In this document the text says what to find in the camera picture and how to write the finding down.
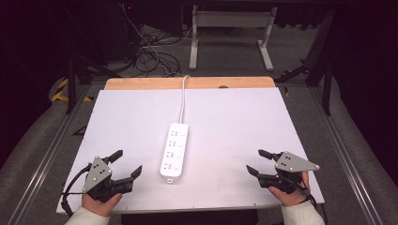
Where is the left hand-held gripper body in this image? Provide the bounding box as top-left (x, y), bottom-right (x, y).
top-left (82, 156), bottom-right (134, 203)

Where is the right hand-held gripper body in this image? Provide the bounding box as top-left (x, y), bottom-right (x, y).
top-left (258, 151), bottom-right (321, 197)

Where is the white power strip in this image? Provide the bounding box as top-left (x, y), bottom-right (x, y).
top-left (159, 122), bottom-right (190, 185)

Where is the person's left hand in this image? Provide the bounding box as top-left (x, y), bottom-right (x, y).
top-left (81, 192), bottom-right (124, 218)

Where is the person's right hand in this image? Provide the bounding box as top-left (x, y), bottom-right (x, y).
top-left (268, 171), bottom-right (312, 208)

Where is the white board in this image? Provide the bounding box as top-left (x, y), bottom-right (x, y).
top-left (55, 87), bottom-right (325, 216)

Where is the person's dark lap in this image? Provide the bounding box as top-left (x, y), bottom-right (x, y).
top-left (120, 209), bottom-right (259, 225)

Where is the wooden table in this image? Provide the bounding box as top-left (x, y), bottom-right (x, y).
top-left (103, 76), bottom-right (277, 92)

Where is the black metal stand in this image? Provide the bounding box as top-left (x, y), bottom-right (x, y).
top-left (64, 46), bottom-right (124, 115)
top-left (274, 8), bottom-right (335, 117)

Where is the yellow black hazard tape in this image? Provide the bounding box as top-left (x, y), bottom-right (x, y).
top-left (51, 78), bottom-right (95, 103)

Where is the dark equipment box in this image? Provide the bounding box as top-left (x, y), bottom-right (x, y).
top-left (101, 0), bottom-right (143, 61)

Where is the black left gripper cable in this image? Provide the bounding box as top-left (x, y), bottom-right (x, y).
top-left (60, 163), bottom-right (92, 218)

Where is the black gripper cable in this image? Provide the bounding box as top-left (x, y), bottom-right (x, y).
top-left (298, 174), bottom-right (329, 225)
top-left (60, 163), bottom-right (92, 218)

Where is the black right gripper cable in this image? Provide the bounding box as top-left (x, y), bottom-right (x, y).
top-left (298, 174), bottom-right (329, 225)

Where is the aluminium rail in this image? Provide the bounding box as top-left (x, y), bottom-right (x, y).
top-left (307, 86), bottom-right (385, 225)
top-left (6, 83), bottom-right (92, 225)

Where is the white power strip cable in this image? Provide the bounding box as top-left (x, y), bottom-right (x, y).
top-left (177, 74), bottom-right (191, 125)

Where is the tangle of black floor cables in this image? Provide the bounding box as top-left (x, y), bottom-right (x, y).
top-left (133, 26), bottom-right (183, 78)

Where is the white floor cable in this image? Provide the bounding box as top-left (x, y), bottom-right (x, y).
top-left (119, 3), bottom-right (176, 77)

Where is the white metal desk frame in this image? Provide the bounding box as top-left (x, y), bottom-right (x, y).
top-left (189, 4), bottom-right (279, 72)

